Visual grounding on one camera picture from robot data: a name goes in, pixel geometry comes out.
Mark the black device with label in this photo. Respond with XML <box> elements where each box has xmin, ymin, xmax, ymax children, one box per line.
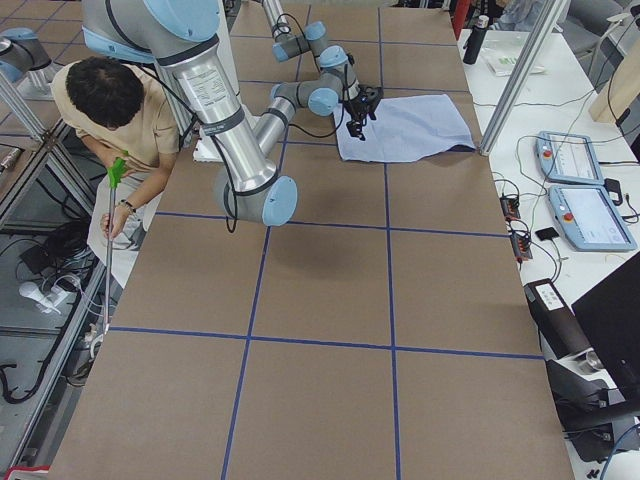
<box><xmin>524</xmin><ymin>279</ymin><xmax>592</xmax><ymax>359</ymax></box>

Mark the person's hand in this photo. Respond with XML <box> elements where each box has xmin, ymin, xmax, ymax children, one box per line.
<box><xmin>100</xmin><ymin>207</ymin><xmax>129</xmax><ymax>239</ymax></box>

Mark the person in beige shirt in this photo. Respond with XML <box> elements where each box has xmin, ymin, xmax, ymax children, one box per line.
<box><xmin>51</xmin><ymin>57</ymin><xmax>179</xmax><ymax>286</ymax></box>

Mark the upper blue teach pendant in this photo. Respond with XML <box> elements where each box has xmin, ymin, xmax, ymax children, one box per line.
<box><xmin>535</xmin><ymin>131</ymin><xmax>604</xmax><ymax>186</ymax></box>

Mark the grey cable hub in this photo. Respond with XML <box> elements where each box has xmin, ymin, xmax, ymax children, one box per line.
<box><xmin>500</xmin><ymin>195</ymin><xmax>521</xmax><ymax>221</ymax></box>
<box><xmin>510</xmin><ymin>231</ymin><xmax>533</xmax><ymax>263</ymax></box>

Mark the green handled reacher stick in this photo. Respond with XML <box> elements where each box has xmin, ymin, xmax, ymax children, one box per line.
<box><xmin>97</xmin><ymin>156</ymin><xmax>127</xmax><ymax>341</ymax></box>

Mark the blue teach pendant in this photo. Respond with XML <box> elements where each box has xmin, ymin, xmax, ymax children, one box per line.
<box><xmin>535</xmin><ymin>131</ymin><xmax>604</xmax><ymax>186</ymax></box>
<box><xmin>548</xmin><ymin>185</ymin><xmax>637</xmax><ymax>252</ymax></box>

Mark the black drink bottle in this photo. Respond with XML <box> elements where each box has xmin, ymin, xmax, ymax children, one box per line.
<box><xmin>462</xmin><ymin>15</ymin><xmax>490</xmax><ymax>65</ymax></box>

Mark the left grey cable hub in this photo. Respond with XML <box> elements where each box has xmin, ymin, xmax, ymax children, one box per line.
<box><xmin>500</xmin><ymin>195</ymin><xmax>521</xmax><ymax>221</ymax></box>

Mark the grey aluminium frame post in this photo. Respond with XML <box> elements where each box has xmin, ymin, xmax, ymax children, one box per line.
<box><xmin>478</xmin><ymin>0</ymin><xmax>569</xmax><ymax>156</ymax></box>

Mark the lower blue teach pendant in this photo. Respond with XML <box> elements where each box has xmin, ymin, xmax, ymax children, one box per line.
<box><xmin>548</xmin><ymin>185</ymin><xmax>637</xmax><ymax>252</ymax></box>

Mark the right grey cable hub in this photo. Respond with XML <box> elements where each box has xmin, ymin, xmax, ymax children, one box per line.
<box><xmin>510</xmin><ymin>231</ymin><xmax>533</xmax><ymax>263</ymax></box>

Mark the white power strip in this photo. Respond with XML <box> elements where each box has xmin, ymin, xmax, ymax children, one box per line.
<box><xmin>19</xmin><ymin>281</ymin><xmax>80</xmax><ymax>315</ymax></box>

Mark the black computer monitor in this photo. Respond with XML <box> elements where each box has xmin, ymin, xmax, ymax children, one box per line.
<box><xmin>572</xmin><ymin>255</ymin><xmax>640</xmax><ymax>399</ymax></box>

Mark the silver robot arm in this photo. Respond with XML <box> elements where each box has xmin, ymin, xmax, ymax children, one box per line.
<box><xmin>260</xmin><ymin>0</ymin><xmax>353</xmax><ymax>69</ymax></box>
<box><xmin>83</xmin><ymin>1</ymin><xmax>383</xmax><ymax>226</ymax></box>

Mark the blue striped button shirt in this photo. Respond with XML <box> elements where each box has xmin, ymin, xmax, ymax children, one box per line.
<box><xmin>337</xmin><ymin>94</ymin><xmax>475</xmax><ymax>163</ymax></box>

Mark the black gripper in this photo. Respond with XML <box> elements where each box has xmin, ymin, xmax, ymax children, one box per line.
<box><xmin>344</xmin><ymin>85</ymin><xmax>384</xmax><ymax>141</ymax></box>

